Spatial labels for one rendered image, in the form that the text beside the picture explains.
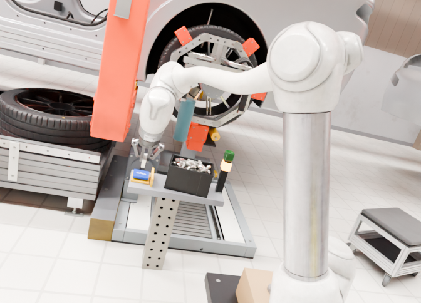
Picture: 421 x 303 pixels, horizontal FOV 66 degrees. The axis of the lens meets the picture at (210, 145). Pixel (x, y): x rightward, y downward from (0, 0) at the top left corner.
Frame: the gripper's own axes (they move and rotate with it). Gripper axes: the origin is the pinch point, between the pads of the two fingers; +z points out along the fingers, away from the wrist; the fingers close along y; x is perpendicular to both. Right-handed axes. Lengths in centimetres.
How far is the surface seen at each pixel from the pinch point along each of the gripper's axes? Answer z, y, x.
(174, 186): 8.5, 15.1, -5.4
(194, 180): 3.6, 22.9, -3.3
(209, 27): -3, 24, 98
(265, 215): 86, 96, 24
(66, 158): 42, -38, 18
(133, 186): 8.8, -2.4, -8.3
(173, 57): 10, 7, 79
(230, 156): -3.7, 36.9, 8.0
